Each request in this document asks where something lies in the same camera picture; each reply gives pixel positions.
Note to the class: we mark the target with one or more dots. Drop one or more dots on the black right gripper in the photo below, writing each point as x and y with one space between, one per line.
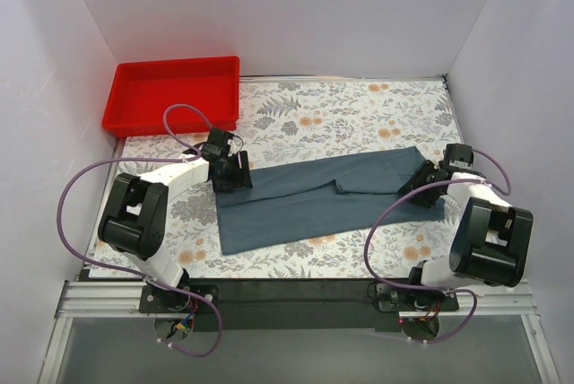
421 178

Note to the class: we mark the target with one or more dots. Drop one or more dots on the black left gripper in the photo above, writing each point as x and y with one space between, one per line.
234 173

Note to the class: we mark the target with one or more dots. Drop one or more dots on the blue-grey t-shirt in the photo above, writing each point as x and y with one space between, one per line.
309 199

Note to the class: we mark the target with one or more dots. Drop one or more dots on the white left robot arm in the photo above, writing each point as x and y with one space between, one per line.
134 218

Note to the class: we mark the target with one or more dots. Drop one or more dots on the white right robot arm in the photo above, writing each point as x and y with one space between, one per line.
492 237

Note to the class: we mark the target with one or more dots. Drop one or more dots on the floral patterned table mat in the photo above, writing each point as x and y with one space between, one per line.
290 121

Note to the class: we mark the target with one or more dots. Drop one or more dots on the red plastic tray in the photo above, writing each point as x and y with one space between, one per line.
141 91

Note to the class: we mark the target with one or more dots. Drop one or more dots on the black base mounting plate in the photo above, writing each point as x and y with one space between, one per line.
287 304

